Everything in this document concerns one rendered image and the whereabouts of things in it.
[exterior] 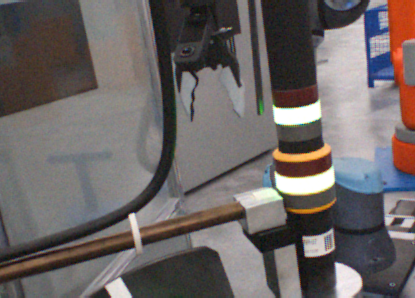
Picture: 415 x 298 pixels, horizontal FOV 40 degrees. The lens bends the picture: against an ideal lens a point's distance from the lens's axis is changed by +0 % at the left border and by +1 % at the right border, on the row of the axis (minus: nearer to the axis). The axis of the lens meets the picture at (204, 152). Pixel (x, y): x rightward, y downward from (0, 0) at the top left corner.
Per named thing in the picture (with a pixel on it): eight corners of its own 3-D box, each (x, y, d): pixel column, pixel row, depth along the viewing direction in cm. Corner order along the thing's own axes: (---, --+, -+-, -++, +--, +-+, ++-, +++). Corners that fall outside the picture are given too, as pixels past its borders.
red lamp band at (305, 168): (288, 182, 41) (286, 166, 41) (266, 165, 45) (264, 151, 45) (343, 167, 42) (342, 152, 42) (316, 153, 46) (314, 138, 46)
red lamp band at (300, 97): (284, 110, 40) (281, 93, 40) (266, 102, 43) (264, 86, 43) (327, 100, 41) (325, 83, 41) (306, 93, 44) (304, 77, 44)
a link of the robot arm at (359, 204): (378, 232, 122) (373, 172, 118) (317, 226, 129) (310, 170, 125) (391, 209, 132) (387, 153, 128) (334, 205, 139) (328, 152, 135)
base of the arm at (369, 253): (341, 238, 143) (337, 201, 140) (403, 246, 135) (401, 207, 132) (318, 268, 131) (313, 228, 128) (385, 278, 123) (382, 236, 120)
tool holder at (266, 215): (273, 338, 43) (255, 218, 40) (241, 293, 49) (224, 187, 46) (381, 304, 45) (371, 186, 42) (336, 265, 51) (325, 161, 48)
